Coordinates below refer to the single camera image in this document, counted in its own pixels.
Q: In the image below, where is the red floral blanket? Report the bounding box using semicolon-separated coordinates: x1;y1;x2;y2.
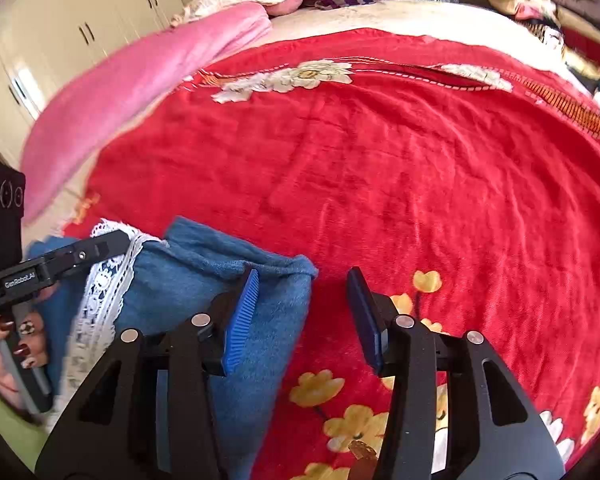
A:
62;30;600;480

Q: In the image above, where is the pink quilt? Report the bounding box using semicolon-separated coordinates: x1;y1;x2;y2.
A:
20;1;273;223

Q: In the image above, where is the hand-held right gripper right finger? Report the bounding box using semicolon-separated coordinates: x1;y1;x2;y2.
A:
346;266;566;480

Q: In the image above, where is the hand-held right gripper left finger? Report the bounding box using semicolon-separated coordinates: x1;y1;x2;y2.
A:
35;267;261;480

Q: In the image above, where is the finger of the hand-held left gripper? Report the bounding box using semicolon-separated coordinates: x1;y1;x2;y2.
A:
50;230;132;282

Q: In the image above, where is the pile of folded clothes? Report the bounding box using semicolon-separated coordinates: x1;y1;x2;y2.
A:
484;0;600;96

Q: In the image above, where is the cream wardrobe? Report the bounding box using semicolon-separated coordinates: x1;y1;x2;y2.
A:
0;0;186;161

